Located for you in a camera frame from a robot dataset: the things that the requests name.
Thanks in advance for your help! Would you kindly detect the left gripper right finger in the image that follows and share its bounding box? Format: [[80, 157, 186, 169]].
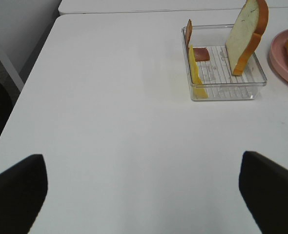
[[239, 151, 288, 234]]

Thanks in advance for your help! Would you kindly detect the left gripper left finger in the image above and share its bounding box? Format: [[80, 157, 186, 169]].
[[0, 155, 48, 234]]

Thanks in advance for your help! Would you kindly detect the yellow cheese slice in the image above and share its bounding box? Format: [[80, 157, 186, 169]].
[[188, 45, 208, 98]]

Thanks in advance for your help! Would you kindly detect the bacon strip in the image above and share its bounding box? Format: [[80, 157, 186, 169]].
[[185, 19, 210, 62]]

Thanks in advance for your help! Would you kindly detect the left clear plastic tray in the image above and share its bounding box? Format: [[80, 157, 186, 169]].
[[182, 24, 267, 101]]

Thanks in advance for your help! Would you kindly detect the pink round plate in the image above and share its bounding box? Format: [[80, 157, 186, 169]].
[[269, 29, 288, 82]]

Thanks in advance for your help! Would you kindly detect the white table leg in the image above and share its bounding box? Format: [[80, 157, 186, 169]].
[[0, 44, 24, 92]]

